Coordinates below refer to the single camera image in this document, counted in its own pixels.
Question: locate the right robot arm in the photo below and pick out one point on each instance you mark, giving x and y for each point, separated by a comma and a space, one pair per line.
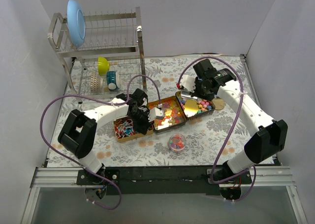
267, 134

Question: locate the yellow-green bowl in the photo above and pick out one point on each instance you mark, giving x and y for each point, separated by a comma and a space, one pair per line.
103, 66

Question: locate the patterned tape roll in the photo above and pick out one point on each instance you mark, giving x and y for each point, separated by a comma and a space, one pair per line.
96, 83

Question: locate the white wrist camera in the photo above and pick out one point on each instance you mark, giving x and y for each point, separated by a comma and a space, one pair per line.
187, 83
156, 114

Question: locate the teal and white cup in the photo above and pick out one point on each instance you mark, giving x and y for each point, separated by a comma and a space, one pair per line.
113, 80

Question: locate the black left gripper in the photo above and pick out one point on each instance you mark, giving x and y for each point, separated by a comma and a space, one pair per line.
141, 119

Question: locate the tin of colourful star candies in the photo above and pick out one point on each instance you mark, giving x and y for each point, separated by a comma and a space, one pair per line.
195, 109

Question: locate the tin of gummy candies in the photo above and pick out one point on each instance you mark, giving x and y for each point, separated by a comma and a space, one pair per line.
174, 115

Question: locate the black metal base rail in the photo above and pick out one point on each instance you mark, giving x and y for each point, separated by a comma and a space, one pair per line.
162, 179

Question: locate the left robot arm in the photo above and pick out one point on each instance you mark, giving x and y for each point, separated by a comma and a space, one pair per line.
79, 130

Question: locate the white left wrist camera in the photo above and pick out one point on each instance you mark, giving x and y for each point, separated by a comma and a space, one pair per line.
156, 114

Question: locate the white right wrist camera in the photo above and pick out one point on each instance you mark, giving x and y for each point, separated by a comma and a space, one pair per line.
187, 83

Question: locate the blue plate in rack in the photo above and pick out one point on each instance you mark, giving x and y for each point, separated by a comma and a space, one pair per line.
76, 23

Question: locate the silver metal scoop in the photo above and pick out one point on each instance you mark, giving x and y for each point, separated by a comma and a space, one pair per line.
186, 95

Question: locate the gold tin of candies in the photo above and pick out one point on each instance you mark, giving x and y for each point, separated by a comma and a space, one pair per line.
125, 131

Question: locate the clear glass jar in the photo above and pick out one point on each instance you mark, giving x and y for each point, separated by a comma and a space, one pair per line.
176, 143

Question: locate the gold round jar lid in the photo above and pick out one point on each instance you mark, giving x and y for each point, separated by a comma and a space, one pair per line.
218, 103

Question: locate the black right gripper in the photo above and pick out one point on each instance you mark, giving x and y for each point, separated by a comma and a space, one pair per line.
203, 91

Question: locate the steel dish rack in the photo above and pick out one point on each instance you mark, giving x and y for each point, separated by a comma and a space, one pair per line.
116, 36

